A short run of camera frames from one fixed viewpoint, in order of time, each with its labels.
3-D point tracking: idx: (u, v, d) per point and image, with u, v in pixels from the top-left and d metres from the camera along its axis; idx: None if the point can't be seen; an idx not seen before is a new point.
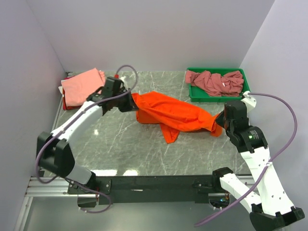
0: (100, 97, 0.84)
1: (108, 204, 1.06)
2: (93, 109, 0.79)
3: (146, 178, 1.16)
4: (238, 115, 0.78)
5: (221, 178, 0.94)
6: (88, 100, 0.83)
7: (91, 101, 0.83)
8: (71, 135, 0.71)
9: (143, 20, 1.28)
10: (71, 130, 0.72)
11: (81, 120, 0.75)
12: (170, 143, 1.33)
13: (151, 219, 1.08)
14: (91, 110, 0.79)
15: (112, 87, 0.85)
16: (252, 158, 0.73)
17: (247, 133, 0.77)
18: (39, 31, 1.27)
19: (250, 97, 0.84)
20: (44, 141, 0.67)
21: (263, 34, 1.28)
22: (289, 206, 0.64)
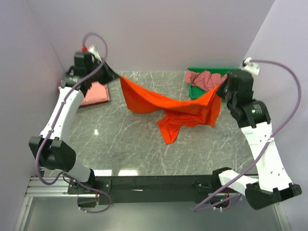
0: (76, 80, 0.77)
1: (108, 204, 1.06)
2: (72, 96, 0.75)
3: (146, 178, 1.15)
4: (243, 88, 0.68)
5: (220, 173, 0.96)
6: (64, 87, 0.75)
7: (68, 87, 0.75)
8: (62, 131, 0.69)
9: (143, 20, 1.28)
10: (60, 125, 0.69)
11: (65, 112, 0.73)
12: (170, 143, 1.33)
13: (151, 219, 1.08)
14: (71, 97, 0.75)
15: (84, 63, 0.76)
16: (254, 134, 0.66)
17: (250, 107, 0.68)
18: (39, 31, 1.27)
19: (252, 64, 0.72)
20: (37, 144, 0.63)
21: (264, 34, 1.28)
22: (287, 182, 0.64)
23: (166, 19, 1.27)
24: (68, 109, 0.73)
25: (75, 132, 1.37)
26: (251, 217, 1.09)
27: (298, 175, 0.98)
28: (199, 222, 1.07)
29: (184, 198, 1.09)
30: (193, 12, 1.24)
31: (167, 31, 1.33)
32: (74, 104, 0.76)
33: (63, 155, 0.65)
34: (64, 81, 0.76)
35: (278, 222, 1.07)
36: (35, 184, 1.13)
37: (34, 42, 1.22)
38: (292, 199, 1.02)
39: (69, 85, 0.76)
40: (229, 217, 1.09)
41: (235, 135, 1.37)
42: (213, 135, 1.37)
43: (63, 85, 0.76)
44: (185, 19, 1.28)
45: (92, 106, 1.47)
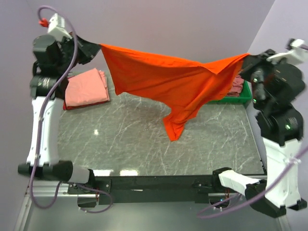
0: (47, 83, 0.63)
1: (109, 204, 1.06)
2: (49, 109, 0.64)
3: (146, 178, 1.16)
4: (288, 96, 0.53)
5: (220, 174, 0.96)
6: (35, 96, 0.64)
7: (41, 96, 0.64)
8: (50, 151, 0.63)
9: (142, 19, 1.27)
10: (45, 148, 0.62)
11: (46, 128, 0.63)
12: (170, 143, 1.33)
13: (151, 219, 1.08)
14: (48, 110, 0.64)
15: (48, 57, 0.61)
16: (278, 151, 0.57)
17: (285, 121, 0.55)
18: (38, 31, 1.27)
19: (301, 50, 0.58)
20: (28, 173, 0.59)
21: (263, 34, 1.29)
22: (295, 198, 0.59)
23: (166, 19, 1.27)
24: (49, 124, 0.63)
25: (75, 132, 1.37)
26: (251, 217, 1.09)
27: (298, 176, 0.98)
28: (199, 222, 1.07)
29: (184, 199, 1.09)
30: (193, 12, 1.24)
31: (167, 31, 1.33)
32: (54, 115, 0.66)
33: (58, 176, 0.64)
34: (33, 88, 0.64)
35: (277, 222, 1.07)
36: (35, 184, 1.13)
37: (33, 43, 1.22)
38: None
39: (41, 92, 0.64)
40: (229, 217, 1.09)
41: (235, 135, 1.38)
42: (213, 135, 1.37)
43: (35, 95, 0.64)
44: (185, 19, 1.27)
45: (93, 106, 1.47)
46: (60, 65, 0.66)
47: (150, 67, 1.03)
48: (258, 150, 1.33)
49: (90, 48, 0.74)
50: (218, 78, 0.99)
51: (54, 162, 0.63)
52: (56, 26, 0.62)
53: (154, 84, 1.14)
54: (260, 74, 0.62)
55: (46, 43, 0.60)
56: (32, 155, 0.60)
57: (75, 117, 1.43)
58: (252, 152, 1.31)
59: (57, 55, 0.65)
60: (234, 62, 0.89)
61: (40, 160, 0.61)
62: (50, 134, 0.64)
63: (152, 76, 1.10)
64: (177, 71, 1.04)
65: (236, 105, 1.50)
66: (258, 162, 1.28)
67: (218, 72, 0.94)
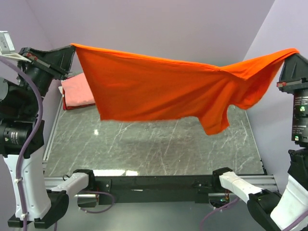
0: (15, 136, 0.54)
1: (110, 204, 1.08)
2: (26, 168, 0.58)
3: (146, 178, 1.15)
4: None
5: (221, 175, 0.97)
6: (6, 155, 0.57)
7: (12, 154, 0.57)
8: (39, 206, 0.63)
9: (140, 19, 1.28)
10: (32, 205, 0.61)
11: (28, 187, 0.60)
12: (170, 143, 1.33)
13: (151, 219, 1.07)
14: (25, 170, 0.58)
15: (10, 109, 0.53)
16: (303, 197, 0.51)
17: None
18: (37, 31, 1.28)
19: None
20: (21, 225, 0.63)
21: (263, 34, 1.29)
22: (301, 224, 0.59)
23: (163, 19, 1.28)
24: (30, 185, 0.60)
25: (75, 132, 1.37)
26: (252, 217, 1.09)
27: None
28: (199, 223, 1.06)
29: (184, 198, 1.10)
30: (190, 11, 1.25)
31: (165, 30, 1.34)
32: (34, 170, 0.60)
33: (51, 221, 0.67)
34: (1, 145, 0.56)
35: None
36: None
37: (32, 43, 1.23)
38: None
39: (12, 149, 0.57)
40: (229, 217, 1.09)
41: (235, 135, 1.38)
42: (213, 135, 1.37)
43: (5, 152, 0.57)
44: (182, 19, 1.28)
45: (93, 106, 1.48)
46: (28, 105, 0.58)
47: (153, 70, 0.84)
48: (258, 150, 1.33)
49: (59, 58, 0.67)
50: (243, 83, 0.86)
51: (45, 211, 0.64)
52: (1, 53, 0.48)
53: (156, 95, 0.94)
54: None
55: (0, 93, 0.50)
56: (20, 211, 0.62)
57: (75, 117, 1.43)
58: (252, 152, 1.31)
59: (19, 97, 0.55)
60: (269, 62, 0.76)
61: (29, 215, 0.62)
62: (34, 191, 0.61)
63: (152, 86, 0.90)
64: (188, 75, 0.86)
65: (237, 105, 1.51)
66: (258, 162, 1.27)
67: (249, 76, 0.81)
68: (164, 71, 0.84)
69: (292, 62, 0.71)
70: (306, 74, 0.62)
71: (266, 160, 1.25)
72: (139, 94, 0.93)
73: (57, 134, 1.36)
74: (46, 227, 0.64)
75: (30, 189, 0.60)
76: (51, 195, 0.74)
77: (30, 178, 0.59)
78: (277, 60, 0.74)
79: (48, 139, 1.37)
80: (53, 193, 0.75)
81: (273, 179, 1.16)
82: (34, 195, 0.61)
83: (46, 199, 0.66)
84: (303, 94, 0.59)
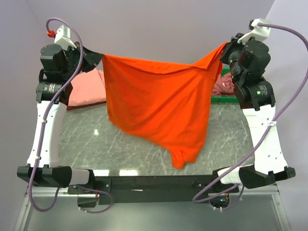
0: (53, 88, 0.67)
1: (109, 204, 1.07)
2: (53, 112, 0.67)
3: (146, 178, 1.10)
4: (257, 68, 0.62)
5: (218, 172, 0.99)
6: (41, 100, 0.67)
7: (45, 102, 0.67)
8: (51, 155, 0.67)
9: (142, 20, 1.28)
10: (46, 150, 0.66)
11: (49, 132, 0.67)
12: None
13: (151, 220, 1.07)
14: (51, 114, 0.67)
15: (56, 65, 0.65)
16: (257, 117, 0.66)
17: (256, 88, 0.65)
18: (38, 31, 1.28)
19: (261, 27, 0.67)
20: (27, 174, 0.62)
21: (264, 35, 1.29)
22: (282, 166, 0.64)
23: (166, 19, 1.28)
24: (51, 128, 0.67)
25: (75, 132, 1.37)
26: (251, 216, 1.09)
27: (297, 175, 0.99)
28: (198, 222, 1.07)
29: (184, 199, 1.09)
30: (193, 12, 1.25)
31: (167, 31, 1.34)
32: (57, 120, 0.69)
33: (57, 180, 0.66)
34: (39, 93, 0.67)
35: (278, 222, 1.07)
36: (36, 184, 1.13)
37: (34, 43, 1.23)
38: (292, 198, 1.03)
39: (46, 97, 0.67)
40: (229, 217, 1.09)
41: (235, 135, 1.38)
42: (213, 135, 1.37)
43: (40, 99, 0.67)
44: (185, 20, 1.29)
45: (93, 106, 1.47)
46: (66, 71, 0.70)
47: (152, 82, 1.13)
48: None
49: (93, 56, 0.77)
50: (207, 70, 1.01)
51: (53, 165, 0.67)
52: (62, 35, 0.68)
53: (153, 102, 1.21)
54: (235, 55, 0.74)
55: (53, 50, 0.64)
56: (34, 155, 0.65)
57: (75, 117, 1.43)
58: (252, 152, 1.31)
59: (64, 61, 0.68)
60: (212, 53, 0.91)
61: (40, 160, 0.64)
62: (53, 136, 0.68)
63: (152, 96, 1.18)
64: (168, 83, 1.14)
65: (236, 105, 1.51)
66: None
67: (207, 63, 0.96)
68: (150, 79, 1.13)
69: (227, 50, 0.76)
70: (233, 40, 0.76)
71: None
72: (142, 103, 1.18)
73: None
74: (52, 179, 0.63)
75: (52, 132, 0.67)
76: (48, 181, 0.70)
77: (52, 123, 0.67)
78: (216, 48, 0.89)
79: None
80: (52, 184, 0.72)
81: None
82: (51, 141, 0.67)
83: (56, 155, 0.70)
84: (230, 53, 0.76)
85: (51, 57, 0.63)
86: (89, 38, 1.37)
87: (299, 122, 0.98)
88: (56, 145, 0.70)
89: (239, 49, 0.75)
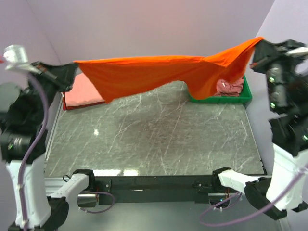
0: (19, 143, 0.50)
1: (110, 204, 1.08)
2: (28, 172, 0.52)
3: (146, 178, 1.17)
4: None
5: (219, 173, 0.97)
6: (9, 161, 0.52)
7: (15, 162, 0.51)
8: (40, 212, 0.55)
9: (143, 20, 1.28)
10: (33, 211, 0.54)
11: (31, 192, 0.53)
12: (170, 143, 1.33)
13: (151, 220, 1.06)
14: (27, 175, 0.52)
15: (18, 116, 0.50)
16: (289, 161, 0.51)
17: (302, 130, 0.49)
18: (38, 30, 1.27)
19: None
20: None
21: (264, 34, 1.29)
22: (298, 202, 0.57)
23: (166, 19, 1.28)
24: (32, 186, 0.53)
25: (75, 132, 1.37)
26: (252, 217, 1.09)
27: None
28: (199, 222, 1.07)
29: (184, 198, 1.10)
30: (194, 12, 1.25)
31: (167, 30, 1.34)
32: (36, 175, 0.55)
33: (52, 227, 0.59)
34: (4, 152, 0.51)
35: (278, 222, 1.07)
36: None
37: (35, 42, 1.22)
38: None
39: (15, 156, 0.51)
40: (230, 217, 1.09)
41: (235, 135, 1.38)
42: (213, 135, 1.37)
43: (8, 159, 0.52)
44: (186, 19, 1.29)
45: (93, 106, 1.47)
46: (36, 111, 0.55)
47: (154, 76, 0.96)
48: (258, 150, 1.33)
49: (64, 71, 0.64)
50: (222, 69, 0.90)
51: (45, 219, 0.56)
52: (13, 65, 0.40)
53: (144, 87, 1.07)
54: (278, 73, 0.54)
55: (9, 98, 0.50)
56: (20, 218, 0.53)
57: (75, 117, 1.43)
58: (252, 152, 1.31)
59: (28, 105, 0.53)
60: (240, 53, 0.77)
61: (29, 223, 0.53)
62: (36, 193, 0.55)
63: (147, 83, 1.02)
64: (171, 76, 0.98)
65: (236, 105, 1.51)
66: (258, 162, 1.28)
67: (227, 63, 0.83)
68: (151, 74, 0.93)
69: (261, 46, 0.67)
70: (271, 51, 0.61)
71: (265, 160, 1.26)
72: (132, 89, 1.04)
73: (57, 134, 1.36)
74: None
75: (32, 191, 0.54)
76: (52, 201, 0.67)
77: (31, 184, 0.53)
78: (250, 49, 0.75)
79: (47, 139, 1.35)
80: (53, 200, 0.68)
81: None
82: (36, 200, 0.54)
83: (46, 205, 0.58)
84: (271, 67, 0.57)
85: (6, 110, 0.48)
86: (90, 38, 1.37)
87: None
88: (44, 197, 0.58)
89: (286, 65, 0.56)
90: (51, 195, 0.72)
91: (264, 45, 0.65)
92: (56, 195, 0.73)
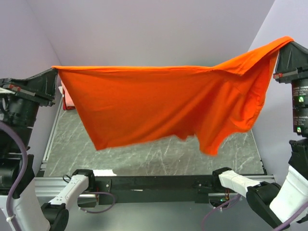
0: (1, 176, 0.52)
1: (110, 204, 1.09)
2: (17, 204, 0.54)
3: (146, 177, 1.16)
4: None
5: (219, 174, 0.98)
6: None
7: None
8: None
9: (143, 22, 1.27)
10: None
11: (24, 219, 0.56)
12: (170, 143, 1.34)
13: (151, 221, 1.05)
14: (17, 206, 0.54)
15: None
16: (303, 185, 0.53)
17: None
18: (38, 32, 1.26)
19: None
20: None
21: (264, 35, 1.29)
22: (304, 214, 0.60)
23: (167, 20, 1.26)
24: (23, 215, 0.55)
25: (75, 132, 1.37)
26: (251, 217, 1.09)
27: None
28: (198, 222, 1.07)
29: (183, 198, 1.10)
30: (193, 13, 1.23)
31: (167, 32, 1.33)
32: (27, 202, 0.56)
33: None
34: None
35: None
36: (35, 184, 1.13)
37: (33, 44, 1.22)
38: None
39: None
40: (229, 217, 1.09)
41: (235, 135, 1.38)
42: None
43: None
44: (186, 22, 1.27)
45: None
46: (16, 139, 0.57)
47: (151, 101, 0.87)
48: (258, 150, 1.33)
49: (42, 84, 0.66)
50: (242, 84, 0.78)
51: None
52: None
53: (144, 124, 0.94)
54: None
55: None
56: None
57: (75, 117, 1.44)
58: (252, 152, 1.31)
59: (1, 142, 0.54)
60: (263, 54, 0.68)
61: None
62: (29, 221, 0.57)
63: (152, 108, 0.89)
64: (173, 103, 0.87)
65: None
66: (258, 162, 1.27)
67: (244, 71, 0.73)
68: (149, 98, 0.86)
69: (288, 52, 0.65)
70: (304, 63, 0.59)
71: (265, 160, 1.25)
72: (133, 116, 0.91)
73: (57, 134, 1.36)
74: None
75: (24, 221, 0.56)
76: (52, 209, 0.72)
77: (22, 214, 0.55)
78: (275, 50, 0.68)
79: (47, 139, 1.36)
80: (53, 208, 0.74)
81: (273, 179, 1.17)
82: (31, 224, 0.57)
83: (43, 221, 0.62)
84: (302, 84, 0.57)
85: None
86: (89, 40, 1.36)
87: None
88: (39, 214, 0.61)
89: None
90: (51, 202, 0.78)
91: (294, 55, 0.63)
92: (57, 202, 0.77)
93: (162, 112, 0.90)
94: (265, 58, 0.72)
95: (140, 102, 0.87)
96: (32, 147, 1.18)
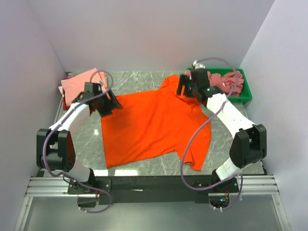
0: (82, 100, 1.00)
1: (108, 204, 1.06)
2: (81, 108, 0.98)
3: (146, 178, 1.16)
4: (203, 76, 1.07)
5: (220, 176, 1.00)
6: (75, 108, 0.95)
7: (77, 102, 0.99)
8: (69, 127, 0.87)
9: (144, 22, 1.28)
10: (68, 123, 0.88)
11: (73, 117, 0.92)
12: (168, 152, 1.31)
13: (151, 220, 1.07)
14: (79, 108, 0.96)
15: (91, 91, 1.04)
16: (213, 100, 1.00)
17: (208, 89, 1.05)
18: (39, 32, 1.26)
19: (198, 64, 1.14)
20: (45, 135, 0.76)
21: (264, 34, 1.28)
22: (249, 123, 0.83)
23: (166, 21, 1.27)
24: (76, 115, 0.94)
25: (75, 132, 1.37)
26: (251, 217, 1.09)
27: (298, 175, 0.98)
28: (198, 222, 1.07)
29: (184, 198, 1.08)
30: (194, 14, 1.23)
31: (168, 31, 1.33)
32: (79, 116, 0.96)
33: (62, 152, 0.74)
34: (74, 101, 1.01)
35: (277, 222, 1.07)
36: (36, 184, 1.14)
37: (33, 43, 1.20)
38: (292, 197, 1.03)
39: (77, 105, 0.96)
40: (229, 217, 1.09)
41: None
42: (213, 135, 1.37)
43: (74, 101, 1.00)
44: (186, 21, 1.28)
45: None
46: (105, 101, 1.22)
47: (138, 113, 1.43)
48: None
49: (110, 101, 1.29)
50: (172, 89, 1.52)
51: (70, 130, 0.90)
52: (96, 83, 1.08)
53: (140, 133, 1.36)
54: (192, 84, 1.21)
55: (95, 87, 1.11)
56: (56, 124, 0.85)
57: None
58: None
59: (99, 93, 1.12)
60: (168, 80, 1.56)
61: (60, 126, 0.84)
62: (73, 122, 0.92)
63: (143, 117, 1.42)
64: (151, 111, 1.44)
65: (236, 105, 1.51)
66: (258, 162, 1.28)
67: (169, 83, 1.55)
68: (139, 109, 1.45)
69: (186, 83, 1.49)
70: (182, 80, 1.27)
71: (265, 160, 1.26)
72: (147, 123, 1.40)
73: None
74: (63, 154, 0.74)
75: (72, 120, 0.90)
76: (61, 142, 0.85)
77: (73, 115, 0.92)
78: (171, 78, 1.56)
79: None
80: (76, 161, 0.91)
81: (273, 179, 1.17)
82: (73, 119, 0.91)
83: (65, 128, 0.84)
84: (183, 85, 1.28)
85: (91, 84, 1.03)
86: (89, 39, 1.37)
87: (299, 123, 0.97)
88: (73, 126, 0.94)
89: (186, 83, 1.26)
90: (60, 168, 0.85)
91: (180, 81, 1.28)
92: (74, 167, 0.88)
93: (147, 119, 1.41)
94: (173, 80, 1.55)
95: (133, 115, 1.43)
96: (32, 147, 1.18)
